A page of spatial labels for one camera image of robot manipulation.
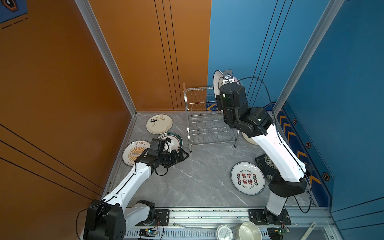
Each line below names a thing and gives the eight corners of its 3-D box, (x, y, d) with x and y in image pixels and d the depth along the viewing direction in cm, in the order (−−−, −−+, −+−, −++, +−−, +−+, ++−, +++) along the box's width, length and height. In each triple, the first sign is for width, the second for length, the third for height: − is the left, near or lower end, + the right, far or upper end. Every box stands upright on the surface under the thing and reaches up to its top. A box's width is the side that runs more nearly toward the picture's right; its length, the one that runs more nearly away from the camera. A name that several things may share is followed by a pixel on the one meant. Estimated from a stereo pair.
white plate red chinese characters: (233, 195, 82) (234, 194, 80) (228, 163, 94) (229, 161, 92) (268, 195, 82) (269, 194, 80) (259, 163, 94) (260, 161, 92)
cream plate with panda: (144, 134, 109) (143, 133, 107) (150, 115, 121) (149, 113, 119) (171, 134, 109) (171, 133, 107) (174, 115, 121) (173, 113, 119)
